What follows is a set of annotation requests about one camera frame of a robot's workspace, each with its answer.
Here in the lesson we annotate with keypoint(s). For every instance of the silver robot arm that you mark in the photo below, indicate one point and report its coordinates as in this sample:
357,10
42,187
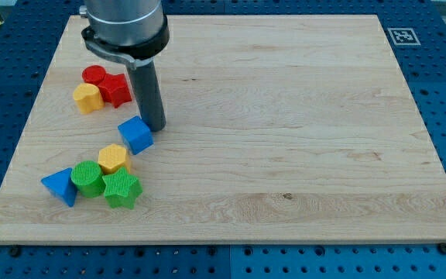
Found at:
128,32

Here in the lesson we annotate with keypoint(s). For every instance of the wooden board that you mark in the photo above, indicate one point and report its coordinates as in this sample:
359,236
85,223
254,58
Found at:
295,129

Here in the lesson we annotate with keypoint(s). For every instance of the blue cube block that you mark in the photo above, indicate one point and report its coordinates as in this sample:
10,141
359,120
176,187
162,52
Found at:
136,135

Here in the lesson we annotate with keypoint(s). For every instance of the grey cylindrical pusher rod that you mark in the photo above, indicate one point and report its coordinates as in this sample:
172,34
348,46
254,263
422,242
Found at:
147,94

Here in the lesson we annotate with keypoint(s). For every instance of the yellow hexagon block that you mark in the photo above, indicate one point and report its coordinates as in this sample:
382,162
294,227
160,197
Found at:
111,158

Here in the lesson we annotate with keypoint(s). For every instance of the green star block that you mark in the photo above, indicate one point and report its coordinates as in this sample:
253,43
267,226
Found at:
121,189

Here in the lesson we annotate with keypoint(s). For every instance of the red star block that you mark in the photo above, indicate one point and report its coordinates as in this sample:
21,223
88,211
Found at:
115,90

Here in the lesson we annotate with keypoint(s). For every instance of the green cylinder block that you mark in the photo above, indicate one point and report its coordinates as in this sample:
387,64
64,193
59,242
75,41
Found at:
87,177

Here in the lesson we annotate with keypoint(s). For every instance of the yellow heart block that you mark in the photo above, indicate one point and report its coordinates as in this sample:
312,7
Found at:
88,98

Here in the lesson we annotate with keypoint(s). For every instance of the red cylinder block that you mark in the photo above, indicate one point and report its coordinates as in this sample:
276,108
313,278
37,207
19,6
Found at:
93,74

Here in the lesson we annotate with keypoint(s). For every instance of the blue triangle block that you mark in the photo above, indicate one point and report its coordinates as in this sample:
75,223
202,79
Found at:
61,186

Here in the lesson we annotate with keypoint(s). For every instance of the white fiducial marker tag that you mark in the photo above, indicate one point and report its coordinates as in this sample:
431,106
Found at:
402,36

